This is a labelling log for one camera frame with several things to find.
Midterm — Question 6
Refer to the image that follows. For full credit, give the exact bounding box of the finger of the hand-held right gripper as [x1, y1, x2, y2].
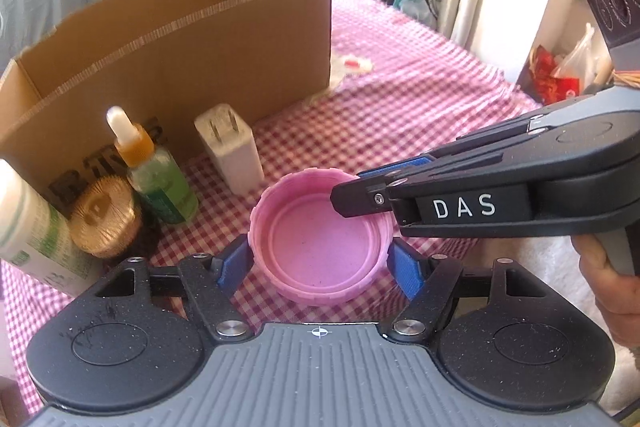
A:
[330, 172, 418, 223]
[357, 107, 551, 181]

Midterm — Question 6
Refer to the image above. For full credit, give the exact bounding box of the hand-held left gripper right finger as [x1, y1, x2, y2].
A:
[386, 238, 548, 343]

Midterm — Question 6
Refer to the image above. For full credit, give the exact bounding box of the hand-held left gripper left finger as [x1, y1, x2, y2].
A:
[92, 237, 253, 343]

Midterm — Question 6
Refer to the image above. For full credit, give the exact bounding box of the pink plastic lid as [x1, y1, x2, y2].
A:
[248, 168, 396, 306]

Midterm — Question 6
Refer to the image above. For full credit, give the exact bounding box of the white power adapter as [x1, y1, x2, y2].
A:
[194, 103, 265, 196]

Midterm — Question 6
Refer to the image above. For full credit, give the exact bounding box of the green dropper bottle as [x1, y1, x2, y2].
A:
[106, 106, 199, 225]

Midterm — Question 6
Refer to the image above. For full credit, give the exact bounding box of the brown cardboard box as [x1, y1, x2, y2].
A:
[0, 0, 333, 212]

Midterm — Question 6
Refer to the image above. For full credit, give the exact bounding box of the white bottle with green label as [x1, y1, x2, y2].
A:
[0, 159, 103, 298]

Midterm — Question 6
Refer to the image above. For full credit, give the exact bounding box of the person's right hand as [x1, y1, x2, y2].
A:
[571, 234, 640, 350]

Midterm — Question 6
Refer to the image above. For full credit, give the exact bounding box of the red checkered tablecloth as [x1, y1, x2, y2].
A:
[0, 0, 556, 403]

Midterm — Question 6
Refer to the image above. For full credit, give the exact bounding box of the red printed bag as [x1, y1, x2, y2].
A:
[530, 47, 581, 102]

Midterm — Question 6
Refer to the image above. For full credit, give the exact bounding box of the white plastic bag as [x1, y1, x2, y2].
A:
[555, 23, 598, 92]

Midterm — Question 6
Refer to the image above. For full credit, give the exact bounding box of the light blue plastic bag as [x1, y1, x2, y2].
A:
[395, 0, 436, 28]

